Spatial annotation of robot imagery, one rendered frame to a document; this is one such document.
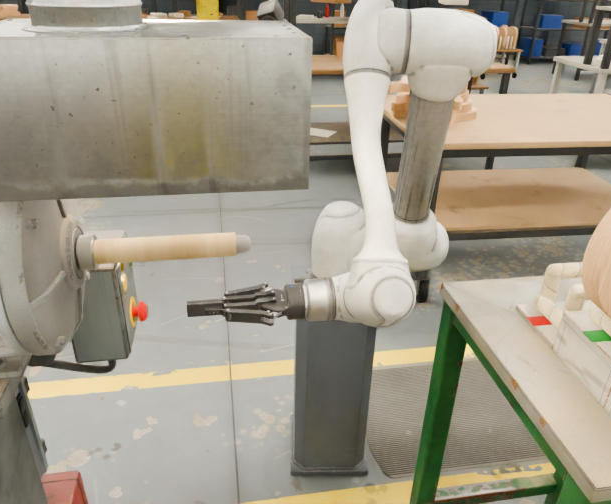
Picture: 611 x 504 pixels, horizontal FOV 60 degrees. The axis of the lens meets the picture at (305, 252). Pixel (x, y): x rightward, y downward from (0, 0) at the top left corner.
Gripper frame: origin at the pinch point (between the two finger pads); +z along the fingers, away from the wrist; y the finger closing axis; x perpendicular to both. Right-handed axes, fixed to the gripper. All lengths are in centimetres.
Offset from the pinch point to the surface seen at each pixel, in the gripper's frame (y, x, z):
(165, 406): 76, -98, 23
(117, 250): -28.4, 29.0, 8.9
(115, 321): -8.3, 4.0, 15.6
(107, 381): 94, -98, 48
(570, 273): -7, 7, -75
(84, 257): -29.3, 28.7, 12.8
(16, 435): -22.1, -7.6, 31.0
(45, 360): -18.3, 4.4, 25.0
